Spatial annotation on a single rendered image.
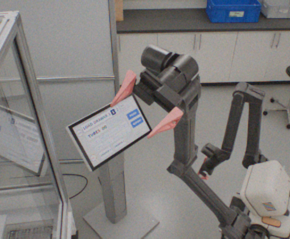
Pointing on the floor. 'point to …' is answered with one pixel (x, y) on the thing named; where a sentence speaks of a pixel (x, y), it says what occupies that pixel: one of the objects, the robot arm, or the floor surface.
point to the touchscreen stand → (118, 207)
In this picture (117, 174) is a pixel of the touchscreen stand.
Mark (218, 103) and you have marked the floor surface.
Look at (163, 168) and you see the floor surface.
